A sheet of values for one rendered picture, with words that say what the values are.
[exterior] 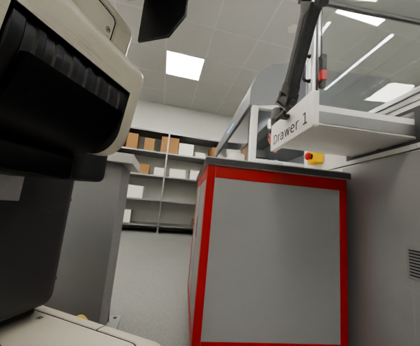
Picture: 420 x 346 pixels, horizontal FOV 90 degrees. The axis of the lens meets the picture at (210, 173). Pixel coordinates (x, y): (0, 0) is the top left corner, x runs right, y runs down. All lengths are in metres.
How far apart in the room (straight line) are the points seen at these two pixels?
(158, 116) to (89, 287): 4.40
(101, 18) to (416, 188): 0.87
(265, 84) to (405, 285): 1.45
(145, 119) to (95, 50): 4.75
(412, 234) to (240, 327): 0.60
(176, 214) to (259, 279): 3.98
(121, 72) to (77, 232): 0.74
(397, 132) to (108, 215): 1.04
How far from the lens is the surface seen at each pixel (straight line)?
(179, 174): 4.39
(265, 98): 1.77
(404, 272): 0.89
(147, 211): 4.73
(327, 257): 0.96
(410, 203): 0.87
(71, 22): 0.34
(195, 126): 5.09
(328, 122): 0.71
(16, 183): 0.50
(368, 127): 0.78
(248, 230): 0.81
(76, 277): 1.03
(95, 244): 0.99
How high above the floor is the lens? 0.58
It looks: 9 degrees up
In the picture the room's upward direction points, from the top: 5 degrees clockwise
